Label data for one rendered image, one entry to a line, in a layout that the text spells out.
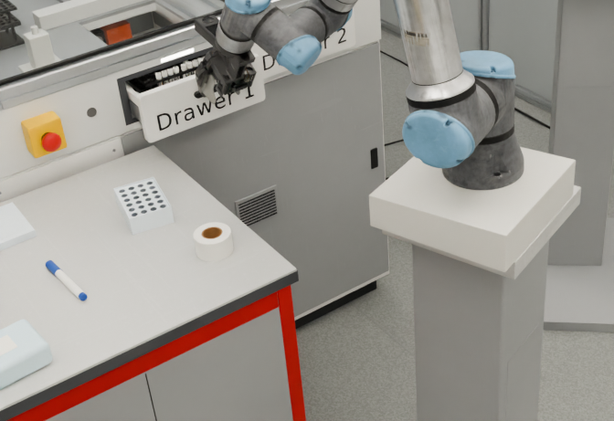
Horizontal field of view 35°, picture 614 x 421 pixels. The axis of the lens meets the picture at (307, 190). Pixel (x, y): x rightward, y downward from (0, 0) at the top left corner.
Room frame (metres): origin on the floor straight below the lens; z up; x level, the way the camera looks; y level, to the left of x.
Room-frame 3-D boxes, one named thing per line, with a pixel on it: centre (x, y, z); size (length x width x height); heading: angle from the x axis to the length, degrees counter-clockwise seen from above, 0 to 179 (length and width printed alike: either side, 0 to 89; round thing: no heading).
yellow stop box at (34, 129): (1.77, 0.52, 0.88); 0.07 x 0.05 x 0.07; 121
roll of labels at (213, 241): (1.47, 0.18, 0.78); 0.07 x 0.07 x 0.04
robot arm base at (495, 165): (1.55, -0.33, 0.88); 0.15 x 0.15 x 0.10
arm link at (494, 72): (1.55, -0.32, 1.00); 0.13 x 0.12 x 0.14; 145
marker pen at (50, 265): (1.42, 0.45, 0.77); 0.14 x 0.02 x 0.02; 36
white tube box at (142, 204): (1.62, 0.32, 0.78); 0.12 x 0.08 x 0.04; 20
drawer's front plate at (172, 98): (1.88, 0.20, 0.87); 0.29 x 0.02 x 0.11; 121
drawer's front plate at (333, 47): (2.12, -0.02, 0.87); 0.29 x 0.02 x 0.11; 121
